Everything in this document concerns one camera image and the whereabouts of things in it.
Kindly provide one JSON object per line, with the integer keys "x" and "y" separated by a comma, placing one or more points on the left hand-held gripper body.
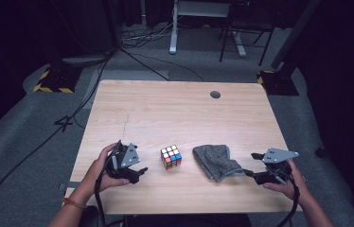
{"x": 131, "y": 156}

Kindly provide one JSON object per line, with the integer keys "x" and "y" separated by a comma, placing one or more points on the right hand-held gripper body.
{"x": 279, "y": 155}

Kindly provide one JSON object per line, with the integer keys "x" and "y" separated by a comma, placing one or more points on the multicoloured puzzle cube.
{"x": 171, "y": 157}

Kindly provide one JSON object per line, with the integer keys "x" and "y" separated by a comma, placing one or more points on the grey cloth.
{"x": 216, "y": 160}

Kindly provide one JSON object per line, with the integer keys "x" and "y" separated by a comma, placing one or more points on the person's left hand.
{"x": 97, "y": 176}

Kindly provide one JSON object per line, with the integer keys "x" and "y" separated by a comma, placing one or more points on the person's right hand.
{"x": 295, "y": 189}

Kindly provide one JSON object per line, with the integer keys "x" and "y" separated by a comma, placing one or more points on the small black floor object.
{"x": 321, "y": 152}

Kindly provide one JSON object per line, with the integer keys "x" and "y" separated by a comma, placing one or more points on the person's dark clothing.
{"x": 181, "y": 221}

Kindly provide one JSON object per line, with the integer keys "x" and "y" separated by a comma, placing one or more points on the small black yellow striped base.
{"x": 279, "y": 85}

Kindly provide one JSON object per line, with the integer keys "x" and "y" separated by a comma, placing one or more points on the grey table grommet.
{"x": 215, "y": 94}

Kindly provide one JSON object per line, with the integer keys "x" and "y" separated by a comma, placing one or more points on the large black yellow striped base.
{"x": 56, "y": 82}

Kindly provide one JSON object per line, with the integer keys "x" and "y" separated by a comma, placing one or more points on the dark slanted pole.
{"x": 295, "y": 31}

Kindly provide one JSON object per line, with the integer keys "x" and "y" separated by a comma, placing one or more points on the black metal chair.
{"x": 244, "y": 26}

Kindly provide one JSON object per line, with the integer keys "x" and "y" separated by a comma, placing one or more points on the white desk frame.
{"x": 173, "y": 38}

